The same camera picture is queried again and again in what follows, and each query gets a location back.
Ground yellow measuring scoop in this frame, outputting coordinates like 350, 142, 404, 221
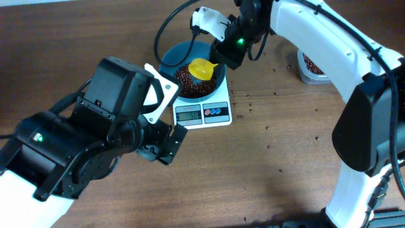
188, 58, 218, 80

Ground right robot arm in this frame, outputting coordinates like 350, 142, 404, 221
193, 0, 404, 227

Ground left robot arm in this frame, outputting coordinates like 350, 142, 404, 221
1, 56, 187, 227

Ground blue plastic bowl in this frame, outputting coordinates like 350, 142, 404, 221
159, 41, 227, 80

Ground red beans in bowl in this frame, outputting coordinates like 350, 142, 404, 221
174, 64, 217, 99

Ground white digital kitchen scale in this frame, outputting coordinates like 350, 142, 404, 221
173, 75, 233, 130

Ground clear plastic container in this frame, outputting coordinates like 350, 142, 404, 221
297, 49, 332, 85

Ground black left camera cable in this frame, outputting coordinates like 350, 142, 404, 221
0, 77, 92, 140

